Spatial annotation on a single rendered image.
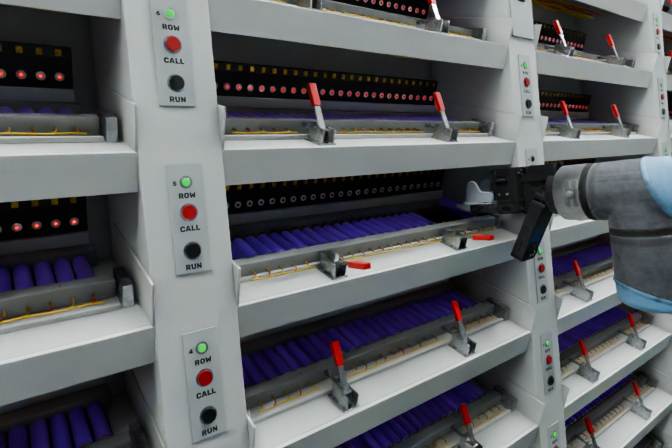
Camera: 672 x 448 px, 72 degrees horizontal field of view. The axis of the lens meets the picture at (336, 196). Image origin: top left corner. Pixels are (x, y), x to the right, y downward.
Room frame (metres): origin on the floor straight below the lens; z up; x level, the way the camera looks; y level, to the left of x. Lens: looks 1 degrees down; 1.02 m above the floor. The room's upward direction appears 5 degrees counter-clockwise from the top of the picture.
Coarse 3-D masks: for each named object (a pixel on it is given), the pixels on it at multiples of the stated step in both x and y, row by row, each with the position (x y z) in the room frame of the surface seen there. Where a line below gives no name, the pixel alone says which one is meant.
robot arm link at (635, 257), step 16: (624, 240) 0.66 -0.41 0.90; (640, 240) 0.64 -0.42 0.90; (656, 240) 0.63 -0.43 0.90; (624, 256) 0.66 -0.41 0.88; (640, 256) 0.64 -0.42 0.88; (656, 256) 0.63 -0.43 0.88; (624, 272) 0.67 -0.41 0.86; (640, 272) 0.65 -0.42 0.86; (656, 272) 0.64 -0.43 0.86; (624, 288) 0.67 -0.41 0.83; (640, 288) 0.65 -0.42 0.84; (656, 288) 0.64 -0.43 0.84; (640, 304) 0.65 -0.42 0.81; (656, 304) 0.64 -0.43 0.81
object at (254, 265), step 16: (448, 224) 0.85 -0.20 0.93; (464, 224) 0.87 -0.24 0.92; (480, 224) 0.90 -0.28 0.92; (352, 240) 0.72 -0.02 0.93; (368, 240) 0.73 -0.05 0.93; (384, 240) 0.75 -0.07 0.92; (400, 240) 0.77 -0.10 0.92; (416, 240) 0.79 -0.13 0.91; (256, 256) 0.63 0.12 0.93; (272, 256) 0.63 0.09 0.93; (288, 256) 0.64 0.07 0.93; (304, 256) 0.66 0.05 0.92; (320, 256) 0.68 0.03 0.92; (256, 272) 0.62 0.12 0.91; (288, 272) 0.63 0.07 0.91
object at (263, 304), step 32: (512, 224) 0.92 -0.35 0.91; (384, 256) 0.74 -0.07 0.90; (416, 256) 0.75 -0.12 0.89; (448, 256) 0.77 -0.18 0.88; (480, 256) 0.83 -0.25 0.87; (256, 288) 0.59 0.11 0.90; (288, 288) 0.60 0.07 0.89; (320, 288) 0.62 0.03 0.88; (352, 288) 0.65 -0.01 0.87; (384, 288) 0.70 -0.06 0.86; (256, 320) 0.57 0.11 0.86; (288, 320) 0.60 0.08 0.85
